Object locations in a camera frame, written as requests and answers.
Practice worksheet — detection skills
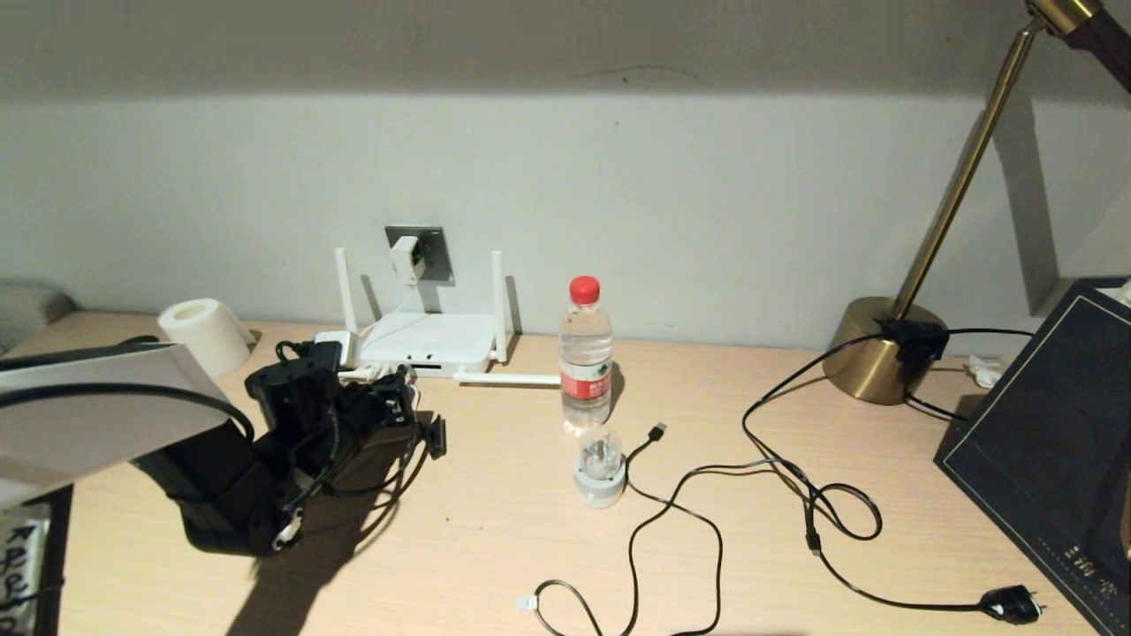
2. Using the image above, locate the white adapter cable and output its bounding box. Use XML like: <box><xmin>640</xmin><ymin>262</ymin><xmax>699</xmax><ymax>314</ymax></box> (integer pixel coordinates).
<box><xmin>340</xmin><ymin>283</ymin><xmax>421</xmax><ymax>390</ymax></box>

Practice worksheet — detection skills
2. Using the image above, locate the white power adapter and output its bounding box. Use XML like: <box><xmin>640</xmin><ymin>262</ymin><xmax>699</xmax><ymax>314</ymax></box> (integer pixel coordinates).
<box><xmin>391</xmin><ymin>235</ymin><xmax>426</xmax><ymax>286</ymax></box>

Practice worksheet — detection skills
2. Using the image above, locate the white wifi router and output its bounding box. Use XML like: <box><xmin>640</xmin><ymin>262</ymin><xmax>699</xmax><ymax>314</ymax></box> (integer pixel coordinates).
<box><xmin>332</xmin><ymin>248</ymin><xmax>563</xmax><ymax>387</ymax></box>

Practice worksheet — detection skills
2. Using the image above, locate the white power adapter plug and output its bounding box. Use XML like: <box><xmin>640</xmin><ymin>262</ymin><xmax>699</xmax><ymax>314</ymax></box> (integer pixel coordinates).
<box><xmin>314</xmin><ymin>329</ymin><xmax>363</xmax><ymax>368</ymax></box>

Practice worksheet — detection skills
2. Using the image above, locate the clear water bottle red cap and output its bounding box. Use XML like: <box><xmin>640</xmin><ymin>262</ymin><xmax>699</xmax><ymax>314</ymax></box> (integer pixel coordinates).
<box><xmin>558</xmin><ymin>276</ymin><xmax>614</xmax><ymax>431</ymax></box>

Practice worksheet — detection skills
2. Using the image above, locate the white toilet paper roll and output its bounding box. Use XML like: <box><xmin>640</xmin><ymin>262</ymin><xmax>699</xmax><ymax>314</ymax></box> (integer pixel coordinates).
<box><xmin>158</xmin><ymin>299</ymin><xmax>259</xmax><ymax>379</ymax></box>

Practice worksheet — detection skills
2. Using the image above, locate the small white dome humidifier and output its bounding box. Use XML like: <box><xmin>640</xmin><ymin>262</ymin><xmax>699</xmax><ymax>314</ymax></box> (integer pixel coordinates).
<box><xmin>573</xmin><ymin>425</ymin><xmax>628</xmax><ymax>508</ymax></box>

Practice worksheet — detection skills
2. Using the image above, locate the brass desk lamp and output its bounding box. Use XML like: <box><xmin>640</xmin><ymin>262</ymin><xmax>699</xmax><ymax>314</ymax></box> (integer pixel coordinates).
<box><xmin>823</xmin><ymin>0</ymin><xmax>1131</xmax><ymax>406</ymax></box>

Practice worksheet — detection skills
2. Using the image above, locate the grey wall socket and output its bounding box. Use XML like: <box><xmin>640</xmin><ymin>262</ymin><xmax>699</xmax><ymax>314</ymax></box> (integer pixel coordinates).
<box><xmin>384</xmin><ymin>226</ymin><xmax>457</xmax><ymax>286</ymax></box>

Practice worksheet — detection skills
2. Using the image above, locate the black usb cable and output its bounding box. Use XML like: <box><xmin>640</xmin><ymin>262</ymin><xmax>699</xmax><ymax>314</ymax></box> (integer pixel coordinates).
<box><xmin>518</xmin><ymin>423</ymin><xmax>819</xmax><ymax>636</ymax></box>

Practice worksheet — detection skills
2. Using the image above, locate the black inline switch box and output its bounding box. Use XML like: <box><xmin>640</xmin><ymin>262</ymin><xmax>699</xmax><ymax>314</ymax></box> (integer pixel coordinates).
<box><xmin>875</xmin><ymin>320</ymin><xmax>950</xmax><ymax>372</ymax></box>

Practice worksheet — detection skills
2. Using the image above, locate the thin black cable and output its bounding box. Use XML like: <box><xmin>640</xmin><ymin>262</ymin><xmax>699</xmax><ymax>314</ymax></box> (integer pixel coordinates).
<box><xmin>901</xmin><ymin>329</ymin><xmax>1033</xmax><ymax>423</ymax></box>

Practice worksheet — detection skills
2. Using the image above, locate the black lamp power cord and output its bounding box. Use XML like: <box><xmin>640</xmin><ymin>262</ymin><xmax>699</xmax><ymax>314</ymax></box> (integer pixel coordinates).
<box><xmin>740</xmin><ymin>331</ymin><xmax>1048</xmax><ymax>625</ymax></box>

